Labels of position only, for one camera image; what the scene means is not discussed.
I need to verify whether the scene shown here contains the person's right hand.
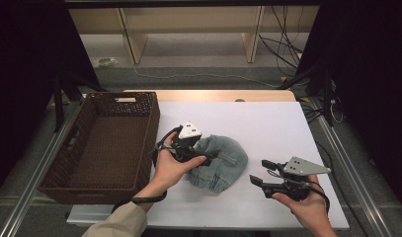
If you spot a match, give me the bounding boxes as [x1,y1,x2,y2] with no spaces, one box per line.
[271,174,330,228]

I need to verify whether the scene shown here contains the black floor cables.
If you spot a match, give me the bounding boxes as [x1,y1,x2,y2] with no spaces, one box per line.
[299,102,325,124]

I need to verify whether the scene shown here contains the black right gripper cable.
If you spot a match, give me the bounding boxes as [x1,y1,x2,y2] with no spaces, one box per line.
[266,169,332,216]

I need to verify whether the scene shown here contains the person's left hand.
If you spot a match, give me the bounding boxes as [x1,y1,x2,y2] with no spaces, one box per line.
[151,131,207,199]

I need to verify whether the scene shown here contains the black metal stand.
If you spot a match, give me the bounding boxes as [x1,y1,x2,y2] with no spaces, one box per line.
[277,63,337,127]
[52,69,108,133]

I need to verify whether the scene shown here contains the brown woven basket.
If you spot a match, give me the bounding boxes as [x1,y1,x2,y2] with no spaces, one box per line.
[38,91,162,205]

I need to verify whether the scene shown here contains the black curtain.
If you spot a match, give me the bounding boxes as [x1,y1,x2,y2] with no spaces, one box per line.
[295,0,402,211]
[0,0,101,201]

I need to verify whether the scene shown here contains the aluminium rail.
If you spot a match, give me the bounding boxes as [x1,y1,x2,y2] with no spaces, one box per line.
[0,98,86,237]
[307,98,393,237]

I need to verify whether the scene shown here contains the bundle of black hanging cables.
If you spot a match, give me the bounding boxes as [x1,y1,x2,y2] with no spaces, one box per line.
[258,5,305,79]

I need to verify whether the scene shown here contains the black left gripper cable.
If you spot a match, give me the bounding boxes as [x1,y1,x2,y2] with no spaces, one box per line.
[112,123,185,213]

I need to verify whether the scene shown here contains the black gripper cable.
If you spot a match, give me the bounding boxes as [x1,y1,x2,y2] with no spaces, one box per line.
[112,123,185,213]
[266,169,332,216]

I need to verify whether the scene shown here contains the white floor cable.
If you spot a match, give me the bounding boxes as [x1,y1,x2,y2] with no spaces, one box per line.
[130,62,282,89]

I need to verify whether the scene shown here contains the light wooden shelf unit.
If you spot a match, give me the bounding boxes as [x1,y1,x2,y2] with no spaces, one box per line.
[68,6,320,65]

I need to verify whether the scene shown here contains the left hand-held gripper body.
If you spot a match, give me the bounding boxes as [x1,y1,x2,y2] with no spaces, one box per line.
[170,121,204,163]

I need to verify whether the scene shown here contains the white table cover sheet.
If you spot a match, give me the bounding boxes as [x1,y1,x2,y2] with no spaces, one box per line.
[66,101,351,231]

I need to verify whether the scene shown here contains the light blue denim garment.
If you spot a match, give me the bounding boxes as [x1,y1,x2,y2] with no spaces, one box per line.
[188,133,250,196]

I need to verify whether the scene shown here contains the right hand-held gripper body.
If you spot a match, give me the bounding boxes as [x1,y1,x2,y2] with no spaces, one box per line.
[263,156,332,202]

